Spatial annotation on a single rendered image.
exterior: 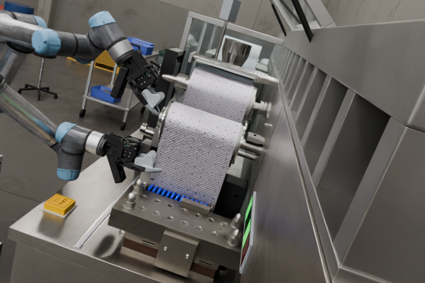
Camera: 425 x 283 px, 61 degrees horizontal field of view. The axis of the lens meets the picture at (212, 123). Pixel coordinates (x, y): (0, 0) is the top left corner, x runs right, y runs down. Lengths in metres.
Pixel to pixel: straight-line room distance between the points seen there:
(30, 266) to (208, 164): 0.59
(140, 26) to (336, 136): 8.76
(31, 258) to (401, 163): 1.07
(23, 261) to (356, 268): 1.04
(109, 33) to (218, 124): 0.44
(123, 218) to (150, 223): 0.08
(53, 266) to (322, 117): 0.88
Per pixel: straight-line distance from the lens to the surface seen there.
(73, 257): 1.15
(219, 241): 1.08
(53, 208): 1.26
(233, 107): 1.36
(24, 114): 1.35
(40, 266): 1.22
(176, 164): 1.19
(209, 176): 1.19
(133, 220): 1.09
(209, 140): 1.15
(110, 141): 1.22
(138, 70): 1.19
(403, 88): 0.31
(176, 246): 1.06
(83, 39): 1.25
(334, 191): 0.46
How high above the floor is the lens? 1.61
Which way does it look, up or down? 16 degrees down
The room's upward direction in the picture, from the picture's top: 17 degrees clockwise
